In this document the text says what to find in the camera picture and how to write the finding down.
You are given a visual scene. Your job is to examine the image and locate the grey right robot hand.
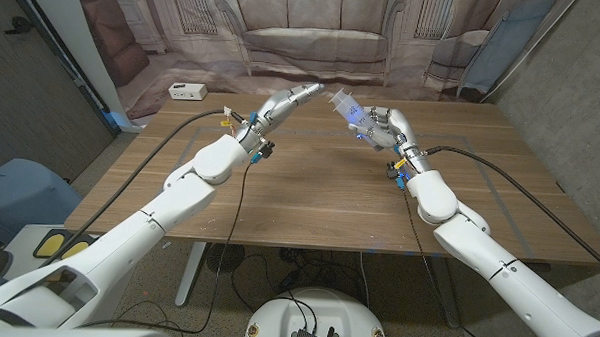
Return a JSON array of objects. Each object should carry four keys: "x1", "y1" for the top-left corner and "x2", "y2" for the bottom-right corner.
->
[{"x1": 350, "y1": 104, "x2": 421, "y2": 157}]

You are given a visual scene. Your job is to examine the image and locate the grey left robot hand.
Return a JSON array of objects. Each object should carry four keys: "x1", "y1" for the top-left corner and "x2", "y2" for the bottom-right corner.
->
[{"x1": 250, "y1": 80, "x2": 327, "y2": 138}]

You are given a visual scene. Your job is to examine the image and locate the clear plastic syringe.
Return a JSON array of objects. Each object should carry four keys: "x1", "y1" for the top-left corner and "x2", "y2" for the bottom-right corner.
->
[{"x1": 328, "y1": 87, "x2": 384, "y2": 152}]

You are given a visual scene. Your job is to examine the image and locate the white power outlet box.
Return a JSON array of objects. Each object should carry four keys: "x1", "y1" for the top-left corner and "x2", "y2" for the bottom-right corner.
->
[{"x1": 167, "y1": 82, "x2": 209, "y2": 102}]

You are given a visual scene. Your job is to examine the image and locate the round black floor fan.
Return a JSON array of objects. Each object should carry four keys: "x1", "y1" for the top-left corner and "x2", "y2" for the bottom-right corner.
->
[{"x1": 204, "y1": 242, "x2": 246, "y2": 276}]

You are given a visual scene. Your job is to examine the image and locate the white table leg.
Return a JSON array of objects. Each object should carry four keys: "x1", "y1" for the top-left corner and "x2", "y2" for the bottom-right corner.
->
[
  {"x1": 427, "y1": 256, "x2": 464, "y2": 329},
  {"x1": 174, "y1": 241, "x2": 208, "y2": 309}
]

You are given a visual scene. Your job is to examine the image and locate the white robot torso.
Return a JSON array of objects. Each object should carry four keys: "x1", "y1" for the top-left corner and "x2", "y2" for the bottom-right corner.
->
[{"x1": 243, "y1": 285, "x2": 391, "y2": 337}]

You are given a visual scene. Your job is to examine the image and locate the black yellow foot pedal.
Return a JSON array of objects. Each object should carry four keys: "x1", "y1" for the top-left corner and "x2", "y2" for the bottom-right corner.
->
[{"x1": 32, "y1": 230, "x2": 99, "y2": 265}]

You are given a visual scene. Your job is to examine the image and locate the blue grey bin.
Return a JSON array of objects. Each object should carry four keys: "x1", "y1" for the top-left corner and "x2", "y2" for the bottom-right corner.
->
[{"x1": 0, "y1": 157, "x2": 84, "y2": 247}]

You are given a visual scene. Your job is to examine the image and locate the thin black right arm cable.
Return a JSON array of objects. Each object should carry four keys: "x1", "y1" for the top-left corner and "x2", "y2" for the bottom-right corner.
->
[{"x1": 396, "y1": 189, "x2": 525, "y2": 337}]

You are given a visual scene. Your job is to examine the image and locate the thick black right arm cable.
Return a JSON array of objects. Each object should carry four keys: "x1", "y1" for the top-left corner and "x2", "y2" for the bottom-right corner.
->
[{"x1": 421, "y1": 145, "x2": 600, "y2": 277}]

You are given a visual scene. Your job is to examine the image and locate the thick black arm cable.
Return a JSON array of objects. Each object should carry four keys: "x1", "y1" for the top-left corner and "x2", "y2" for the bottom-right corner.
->
[
  {"x1": 40, "y1": 103, "x2": 246, "y2": 275},
  {"x1": 421, "y1": 145, "x2": 600, "y2": 277}
]

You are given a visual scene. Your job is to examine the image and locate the white floor cable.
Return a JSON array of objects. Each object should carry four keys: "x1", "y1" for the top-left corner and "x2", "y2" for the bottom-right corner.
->
[{"x1": 357, "y1": 252, "x2": 373, "y2": 310}]

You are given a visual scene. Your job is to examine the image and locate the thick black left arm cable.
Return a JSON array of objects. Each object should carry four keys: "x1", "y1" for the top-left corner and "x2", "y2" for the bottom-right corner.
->
[{"x1": 40, "y1": 103, "x2": 246, "y2": 275}]

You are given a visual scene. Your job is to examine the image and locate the black floor cable loop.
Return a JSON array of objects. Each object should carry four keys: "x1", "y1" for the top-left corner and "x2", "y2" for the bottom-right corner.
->
[{"x1": 228, "y1": 252, "x2": 281, "y2": 315}]

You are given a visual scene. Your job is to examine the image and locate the black door handle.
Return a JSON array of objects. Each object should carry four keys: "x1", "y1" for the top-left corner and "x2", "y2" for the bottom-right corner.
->
[{"x1": 3, "y1": 15, "x2": 36, "y2": 36}]

